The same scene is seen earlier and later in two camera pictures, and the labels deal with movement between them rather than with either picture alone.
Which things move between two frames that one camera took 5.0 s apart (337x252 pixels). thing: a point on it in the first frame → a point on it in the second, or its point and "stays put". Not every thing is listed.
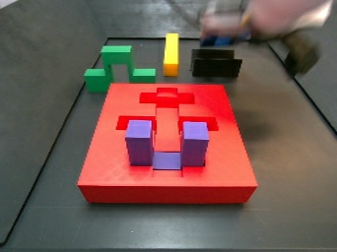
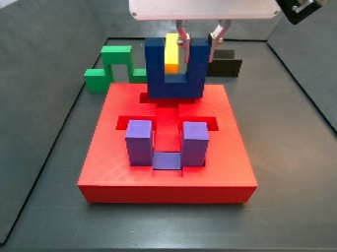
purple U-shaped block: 194,148 stays put
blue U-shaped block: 223,38 → 176,86
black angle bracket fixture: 214,63 stays put
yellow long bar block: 171,55 stays put
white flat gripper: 262,19 → 200,10
